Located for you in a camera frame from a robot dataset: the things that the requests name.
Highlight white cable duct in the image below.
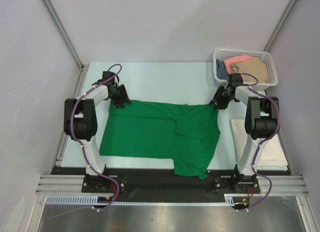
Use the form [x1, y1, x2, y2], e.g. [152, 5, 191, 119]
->
[46, 194, 249, 207]

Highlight blue t shirt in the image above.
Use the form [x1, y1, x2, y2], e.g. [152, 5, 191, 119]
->
[216, 59, 229, 81]

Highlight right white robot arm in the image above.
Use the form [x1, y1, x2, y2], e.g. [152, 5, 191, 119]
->
[211, 85, 280, 192]

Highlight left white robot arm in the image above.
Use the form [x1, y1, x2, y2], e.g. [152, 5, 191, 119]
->
[63, 83, 131, 192]

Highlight green t shirt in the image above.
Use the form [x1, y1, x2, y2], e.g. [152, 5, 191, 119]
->
[99, 100, 221, 179]

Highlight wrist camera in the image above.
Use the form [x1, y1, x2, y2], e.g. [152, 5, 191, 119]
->
[102, 71, 120, 85]
[227, 73, 244, 88]

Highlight pink t shirt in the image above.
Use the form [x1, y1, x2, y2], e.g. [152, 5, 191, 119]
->
[223, 55, 253, 74]

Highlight white plastic basket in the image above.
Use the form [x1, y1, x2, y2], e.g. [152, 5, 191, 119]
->
[213, 48, 278, 90]

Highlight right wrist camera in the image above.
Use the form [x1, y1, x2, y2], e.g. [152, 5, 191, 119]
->
[227, 73, 244, 88]

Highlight beige t shirt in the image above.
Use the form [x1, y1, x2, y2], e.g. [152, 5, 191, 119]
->
[230, 58, 269, 83]

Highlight folded white t shirt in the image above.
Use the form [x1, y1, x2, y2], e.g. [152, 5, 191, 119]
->
[230, 119, 288, 171]

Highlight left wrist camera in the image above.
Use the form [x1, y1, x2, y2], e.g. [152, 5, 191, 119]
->
[102, 71, 120, 85]

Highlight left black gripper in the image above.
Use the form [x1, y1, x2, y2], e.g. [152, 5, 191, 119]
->
[109, 84, 132, 108]

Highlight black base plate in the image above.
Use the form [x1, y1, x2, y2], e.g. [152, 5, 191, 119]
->
[50, 166, 292, 205]

